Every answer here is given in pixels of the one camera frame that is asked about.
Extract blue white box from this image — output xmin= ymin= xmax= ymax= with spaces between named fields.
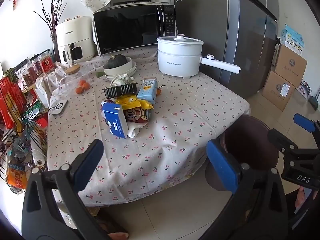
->
xmin=101 ymin=102 xmax=129 ymax=139

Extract white bowl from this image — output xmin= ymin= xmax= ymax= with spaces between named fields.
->
xmin=103 ymin=57 xmax=133 ymax=76

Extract cream air fryer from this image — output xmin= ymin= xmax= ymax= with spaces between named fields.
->
xmin=55 ymin=16 xmax=97 ymax=64

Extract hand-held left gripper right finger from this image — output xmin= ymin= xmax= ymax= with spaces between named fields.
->
xmin=206 ymin=139 xmax=288 ymax=240

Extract black microwave oven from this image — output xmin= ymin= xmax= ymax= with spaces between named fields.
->
xmin=92 ymin=4 xmax=176 ymax=57

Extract stacked white bowls with squash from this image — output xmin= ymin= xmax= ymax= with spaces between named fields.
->
xmin=96 ymin=61 xmax=137 ymax=82

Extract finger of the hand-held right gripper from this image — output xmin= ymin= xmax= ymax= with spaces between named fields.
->
xmin=294 ymin=113 xmax=320 ymax=148
xmin=267 ymin=129 xmax=320 ymax=160

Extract white flat device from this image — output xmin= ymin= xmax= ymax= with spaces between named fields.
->
xmin=49 ymin=99 xmax=68 ymax=116

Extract white tissue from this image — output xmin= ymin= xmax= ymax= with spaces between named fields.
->
xmin=126 ymin=125 xmax=146 ymax=139

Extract purple white pack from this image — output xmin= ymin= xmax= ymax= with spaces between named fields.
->
xmin=296 ymin=80 xmax=312 ymax=99

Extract red cartoon can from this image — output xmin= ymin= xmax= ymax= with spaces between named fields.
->
xmin=124 ymin=106 xmax=151 ymax=126

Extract glass jar red contents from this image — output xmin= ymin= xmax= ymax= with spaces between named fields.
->
xmin=29 ymin=55 xmax=42 ymax=77
xmin=18 ymin=66 xmax=33 ymax=90

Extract person's left hand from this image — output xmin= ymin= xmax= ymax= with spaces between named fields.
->
xmin=107 ymin=232 xmax=129 ymax=240

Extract dark green pumpkin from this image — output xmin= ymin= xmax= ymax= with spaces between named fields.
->
xmin=103 ymin=54 xmax=128 ymax=70

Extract grey refrigerator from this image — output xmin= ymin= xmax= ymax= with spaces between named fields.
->
xmin=172 ymin=0 xmax=279 ymax=98

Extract dry branches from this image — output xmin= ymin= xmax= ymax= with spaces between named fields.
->
xmin=34 ymin=0 xmax=68 ymax=42

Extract brown slipper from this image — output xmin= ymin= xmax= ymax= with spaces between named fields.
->
xmin=93 ymin=216 xmax=125 ymax=240

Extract white paper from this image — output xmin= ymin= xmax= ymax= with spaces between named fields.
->
xmin=111 ymin=73 xmax=137 ymax=87

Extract blue drink carton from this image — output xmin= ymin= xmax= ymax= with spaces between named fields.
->
xmin=136 ymin=78 xmax=157 ymax=105

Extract brown trash can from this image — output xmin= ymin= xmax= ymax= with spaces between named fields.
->
xmin=205 ymin=115 xmax=279 ymax=192

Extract glass jar wooden lid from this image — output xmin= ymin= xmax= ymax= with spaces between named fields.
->
xmin=57 ymin=64 xmax=83 ymax=97

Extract black plastic tray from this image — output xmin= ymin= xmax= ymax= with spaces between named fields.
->
xmin=102 ymin=84 xmax=137 ymax=99

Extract orange packet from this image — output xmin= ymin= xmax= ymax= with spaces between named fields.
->
xmin=6 ymin=164 xmax=27 ymax=190

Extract brown cardboard box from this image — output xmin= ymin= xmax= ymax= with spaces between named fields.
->
xmin=262 ymin=70 xmax=296 ymax=112
xmin=274 ymin=44 xmax=308 ymax=88

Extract green broom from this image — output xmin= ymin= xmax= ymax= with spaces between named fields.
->
xmin=307 ymin=95 xmax=318 ymax=111

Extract glass vase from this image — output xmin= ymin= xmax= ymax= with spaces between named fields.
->
xmin=51 ymin=34 xmax=58 ymax=63

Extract person's right hand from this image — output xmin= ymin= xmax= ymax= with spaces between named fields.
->
xmin=296 ymin=189 xmax=316 ymax=209

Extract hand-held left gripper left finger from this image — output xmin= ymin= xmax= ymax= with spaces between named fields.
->
xmin=21 ymin=139 xmax=113 ymax=240

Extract blue white carton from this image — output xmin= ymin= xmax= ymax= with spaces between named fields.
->
xmin=280 ymin=24 xmax=306 ymax=55

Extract green leaves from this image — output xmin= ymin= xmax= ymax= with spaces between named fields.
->
xmin=3 ymin=68 xmax=19 ymax=83

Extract black wire rack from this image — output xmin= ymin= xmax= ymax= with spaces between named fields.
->
xmin=0 ymin=62 xmax=50 ymax=193

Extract white string roll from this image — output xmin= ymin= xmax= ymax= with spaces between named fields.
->
xmin=30 ymin=139 xmax=47 ymax=168

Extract red packets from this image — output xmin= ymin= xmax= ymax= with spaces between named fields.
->
xmin=0 ymin=76 xmax=27 ymax=131

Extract white electric pot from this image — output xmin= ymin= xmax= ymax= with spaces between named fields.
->
xmin=157 ymin=34 xmax=241 ymax=78

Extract red label jar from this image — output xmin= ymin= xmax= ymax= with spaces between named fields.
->
xmin=39 ymin=51 xmax=55 ymax=74

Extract yellow snack packet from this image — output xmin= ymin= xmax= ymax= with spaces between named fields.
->
xmin=115 ymin=94 xmax=153 ymax=110

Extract cherry print tablecloth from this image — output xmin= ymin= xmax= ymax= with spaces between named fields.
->
xmin=36 ymin=47 xmax=251 ymax=207

